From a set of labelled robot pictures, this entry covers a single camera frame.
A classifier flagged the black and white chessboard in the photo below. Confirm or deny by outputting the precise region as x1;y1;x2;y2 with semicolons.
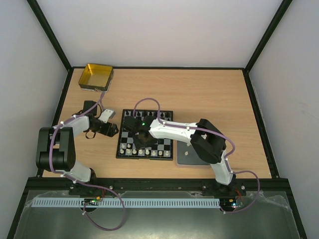
116;109;173;161

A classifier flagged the grey tray of chess pieces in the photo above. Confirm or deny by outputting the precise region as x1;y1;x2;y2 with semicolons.
176;141;210;168

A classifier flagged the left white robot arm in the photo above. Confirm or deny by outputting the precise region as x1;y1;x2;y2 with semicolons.
35;101;119;183

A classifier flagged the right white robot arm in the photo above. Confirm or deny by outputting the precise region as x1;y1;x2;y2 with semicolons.
123;116;235;195

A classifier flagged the yellow square metal tin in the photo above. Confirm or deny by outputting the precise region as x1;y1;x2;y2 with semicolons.
78;63;114;93

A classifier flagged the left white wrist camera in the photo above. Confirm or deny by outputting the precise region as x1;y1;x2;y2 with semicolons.
98;109;116;123

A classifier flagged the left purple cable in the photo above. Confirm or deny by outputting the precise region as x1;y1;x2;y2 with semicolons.
49;92;126;231

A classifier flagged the purple cable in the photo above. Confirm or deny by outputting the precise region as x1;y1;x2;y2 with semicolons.
49;92;126;231
133;98;261;215

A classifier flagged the light blue slotted cable duct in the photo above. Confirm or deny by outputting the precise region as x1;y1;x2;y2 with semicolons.
31;198;220;209

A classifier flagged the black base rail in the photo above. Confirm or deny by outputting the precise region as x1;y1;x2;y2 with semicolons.
68;177;247;196

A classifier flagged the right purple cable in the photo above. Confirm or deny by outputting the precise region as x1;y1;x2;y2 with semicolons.
133;98;261;215

